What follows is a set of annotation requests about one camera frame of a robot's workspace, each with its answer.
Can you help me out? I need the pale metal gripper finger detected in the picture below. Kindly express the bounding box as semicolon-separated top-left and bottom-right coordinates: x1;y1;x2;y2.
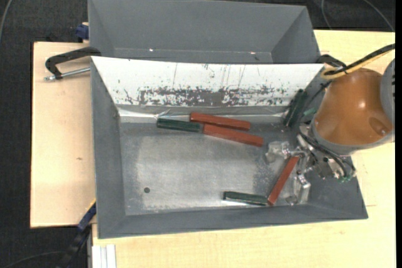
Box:
286;174;312;206
265;141;307;165

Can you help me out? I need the red-brown flat block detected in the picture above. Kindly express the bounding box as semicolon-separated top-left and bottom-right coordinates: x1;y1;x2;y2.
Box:
189;112;252;132
266;155;301;206
202;124;264;148

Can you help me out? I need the dark green flat block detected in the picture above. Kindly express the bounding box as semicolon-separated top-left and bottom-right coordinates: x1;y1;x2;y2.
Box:
156;117;202;134
222;191;269;207

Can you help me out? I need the grey metal bin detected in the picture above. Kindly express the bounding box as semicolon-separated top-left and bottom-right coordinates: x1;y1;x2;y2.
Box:
87;0;369;239

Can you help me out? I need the pale wood flat board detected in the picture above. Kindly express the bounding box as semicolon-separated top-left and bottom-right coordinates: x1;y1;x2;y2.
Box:
30;41;97;229

